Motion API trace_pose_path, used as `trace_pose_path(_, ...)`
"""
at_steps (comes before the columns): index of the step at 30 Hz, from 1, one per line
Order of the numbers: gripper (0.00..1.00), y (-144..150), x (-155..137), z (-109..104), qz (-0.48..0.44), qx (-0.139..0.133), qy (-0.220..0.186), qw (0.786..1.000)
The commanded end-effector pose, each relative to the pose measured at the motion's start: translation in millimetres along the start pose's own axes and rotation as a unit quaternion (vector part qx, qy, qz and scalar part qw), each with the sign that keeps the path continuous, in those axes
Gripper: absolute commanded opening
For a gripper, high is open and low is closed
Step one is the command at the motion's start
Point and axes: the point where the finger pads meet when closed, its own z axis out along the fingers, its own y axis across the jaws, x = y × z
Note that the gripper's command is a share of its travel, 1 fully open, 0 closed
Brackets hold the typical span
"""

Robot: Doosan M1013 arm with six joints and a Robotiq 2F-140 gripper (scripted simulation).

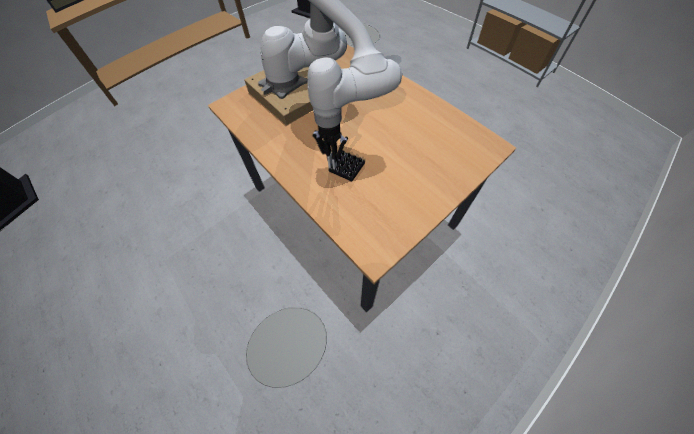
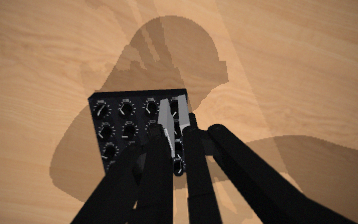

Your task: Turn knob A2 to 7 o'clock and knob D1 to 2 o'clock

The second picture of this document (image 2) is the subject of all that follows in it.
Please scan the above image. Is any black knob box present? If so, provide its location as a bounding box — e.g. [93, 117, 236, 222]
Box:
[88, 89, 188, 177]

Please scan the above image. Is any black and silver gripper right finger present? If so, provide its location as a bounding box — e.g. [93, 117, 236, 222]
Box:
[178, 95, 358, 224]

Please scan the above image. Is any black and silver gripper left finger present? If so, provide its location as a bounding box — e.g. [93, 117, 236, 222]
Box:
[70, 99, 175, 224]

